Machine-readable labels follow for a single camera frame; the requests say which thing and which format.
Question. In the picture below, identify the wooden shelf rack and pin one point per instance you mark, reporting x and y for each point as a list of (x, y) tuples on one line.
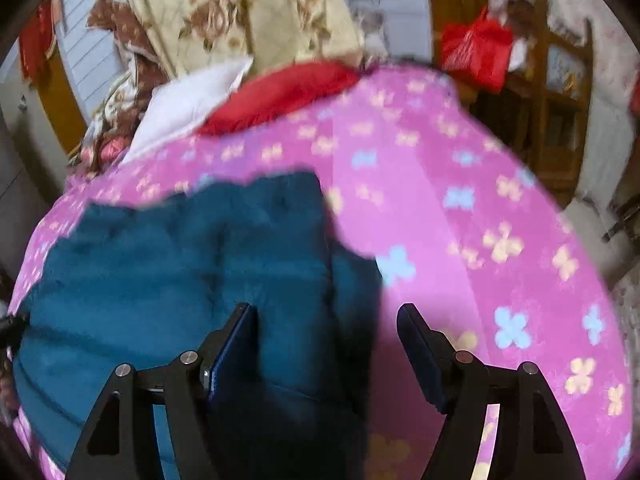
[(555, 96)]

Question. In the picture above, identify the white pillow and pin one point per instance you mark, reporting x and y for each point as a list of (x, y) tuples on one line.
[(178, 108)]

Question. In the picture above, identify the beige floral quilt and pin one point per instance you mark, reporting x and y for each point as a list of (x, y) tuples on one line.
[(188, 35)]

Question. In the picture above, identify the red pillow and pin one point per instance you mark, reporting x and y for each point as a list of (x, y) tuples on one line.
[(278, 93)]

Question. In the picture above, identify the pink floral bed sheet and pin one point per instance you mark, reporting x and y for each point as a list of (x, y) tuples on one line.
[(458, 227)]

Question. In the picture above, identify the red Chinese knot decoration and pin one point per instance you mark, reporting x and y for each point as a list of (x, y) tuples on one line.
[(37, 40)]

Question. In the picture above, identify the dark teal puffer jacket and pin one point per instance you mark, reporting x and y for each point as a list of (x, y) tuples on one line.
[(140, 286)]

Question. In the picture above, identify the brown patterned blanket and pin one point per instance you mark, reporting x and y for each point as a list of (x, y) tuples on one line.
[(122, 72)]

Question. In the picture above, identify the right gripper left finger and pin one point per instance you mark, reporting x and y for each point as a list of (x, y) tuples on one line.
[(119, 439)]

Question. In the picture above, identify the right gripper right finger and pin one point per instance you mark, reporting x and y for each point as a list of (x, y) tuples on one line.
[(533, 439)]

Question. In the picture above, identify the red shopping bag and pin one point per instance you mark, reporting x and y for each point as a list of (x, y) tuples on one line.
[(479, 53)]

